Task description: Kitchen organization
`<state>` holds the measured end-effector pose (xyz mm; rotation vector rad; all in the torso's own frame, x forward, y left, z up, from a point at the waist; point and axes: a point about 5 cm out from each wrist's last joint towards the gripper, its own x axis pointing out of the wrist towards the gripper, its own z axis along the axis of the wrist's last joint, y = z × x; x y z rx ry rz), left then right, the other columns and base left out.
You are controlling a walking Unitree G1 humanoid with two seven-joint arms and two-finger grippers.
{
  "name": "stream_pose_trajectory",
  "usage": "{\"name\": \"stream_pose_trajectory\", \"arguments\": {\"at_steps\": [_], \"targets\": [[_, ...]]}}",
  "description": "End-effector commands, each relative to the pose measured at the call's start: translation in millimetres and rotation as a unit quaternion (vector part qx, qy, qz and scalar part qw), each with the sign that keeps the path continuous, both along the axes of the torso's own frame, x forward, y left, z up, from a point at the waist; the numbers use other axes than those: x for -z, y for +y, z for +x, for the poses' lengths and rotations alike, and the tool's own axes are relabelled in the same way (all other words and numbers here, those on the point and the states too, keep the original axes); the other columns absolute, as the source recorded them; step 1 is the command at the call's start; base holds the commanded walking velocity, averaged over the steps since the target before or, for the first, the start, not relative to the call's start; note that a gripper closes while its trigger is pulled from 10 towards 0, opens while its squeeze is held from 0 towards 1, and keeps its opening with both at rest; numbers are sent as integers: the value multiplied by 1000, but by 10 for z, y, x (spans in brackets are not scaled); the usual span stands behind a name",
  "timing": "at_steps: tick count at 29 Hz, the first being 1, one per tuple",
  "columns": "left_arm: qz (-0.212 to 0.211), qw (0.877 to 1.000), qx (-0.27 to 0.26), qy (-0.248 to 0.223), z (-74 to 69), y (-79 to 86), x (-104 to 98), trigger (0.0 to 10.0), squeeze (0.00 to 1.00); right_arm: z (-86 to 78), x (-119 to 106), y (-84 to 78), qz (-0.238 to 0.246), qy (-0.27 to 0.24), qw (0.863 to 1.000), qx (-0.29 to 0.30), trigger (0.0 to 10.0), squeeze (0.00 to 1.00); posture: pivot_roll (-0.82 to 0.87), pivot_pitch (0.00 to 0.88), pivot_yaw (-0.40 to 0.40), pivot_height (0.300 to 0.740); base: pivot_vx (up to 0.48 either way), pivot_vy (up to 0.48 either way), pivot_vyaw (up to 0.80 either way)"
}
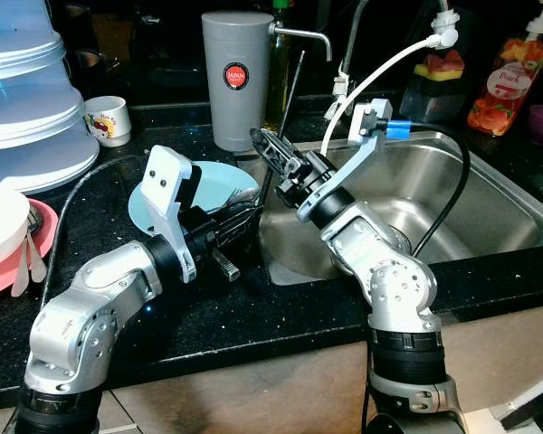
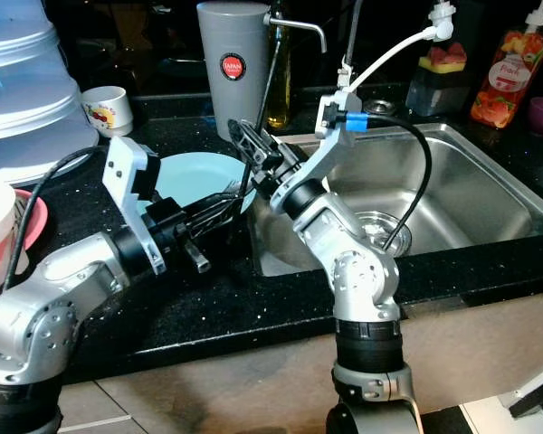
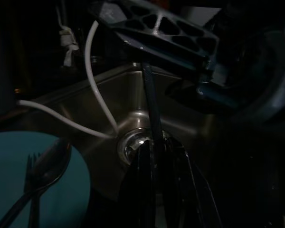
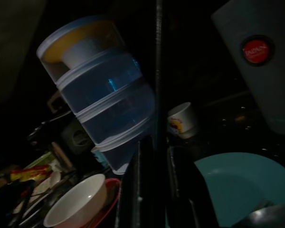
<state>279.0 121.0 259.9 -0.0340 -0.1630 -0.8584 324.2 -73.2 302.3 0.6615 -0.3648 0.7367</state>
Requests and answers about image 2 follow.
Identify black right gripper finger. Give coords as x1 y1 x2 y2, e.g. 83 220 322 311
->
227 118 265 173
253 125 283 165

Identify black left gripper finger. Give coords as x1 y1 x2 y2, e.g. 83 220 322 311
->
177 237 212 274
183 194 247 241

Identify black chopstick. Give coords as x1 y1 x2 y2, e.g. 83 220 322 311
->
237 41 287 224

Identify light blue plate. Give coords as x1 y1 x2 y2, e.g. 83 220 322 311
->
148 151 258 220

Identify grey water filter canister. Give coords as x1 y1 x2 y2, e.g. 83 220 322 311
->
196 1 329 145

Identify yellow oil glass bottle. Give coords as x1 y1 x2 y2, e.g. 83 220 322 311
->
262 0 292 130

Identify beige cabinet front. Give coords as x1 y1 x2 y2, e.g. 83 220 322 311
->
59 289 543 434

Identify white printed mug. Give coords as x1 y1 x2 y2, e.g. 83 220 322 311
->
81 86 134 139

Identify chrome sink faucet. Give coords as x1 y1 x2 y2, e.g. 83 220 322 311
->
338 0 367 91

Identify pink plate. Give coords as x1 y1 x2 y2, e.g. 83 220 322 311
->
0 188 49 285

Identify white spoon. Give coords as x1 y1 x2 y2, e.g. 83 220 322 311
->
4 226 37 279

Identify dark sponge holder container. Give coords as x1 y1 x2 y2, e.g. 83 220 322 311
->
402 68 472 118

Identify red yellow sponge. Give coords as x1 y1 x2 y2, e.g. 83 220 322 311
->
416 41 467 73

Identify translucent white stacked plastic drawers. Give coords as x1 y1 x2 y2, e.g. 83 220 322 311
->
0 0 100 187

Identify stainless steel sink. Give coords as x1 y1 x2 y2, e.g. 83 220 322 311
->
249 120 543 278

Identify orange soap pouch with pump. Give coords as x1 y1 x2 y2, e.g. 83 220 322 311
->
468 0 543 130

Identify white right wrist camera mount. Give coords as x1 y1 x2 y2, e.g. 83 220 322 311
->
294 90 354 195

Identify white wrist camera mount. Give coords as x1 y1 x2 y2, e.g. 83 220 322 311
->
104 136 170 275
294 90 354 195

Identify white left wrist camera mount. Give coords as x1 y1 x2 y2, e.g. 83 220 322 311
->
104 136 170 275

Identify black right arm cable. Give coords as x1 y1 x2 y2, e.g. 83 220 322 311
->
344 110 436 256

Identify white flexible hose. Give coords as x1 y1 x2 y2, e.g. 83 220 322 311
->
344 0 459 99

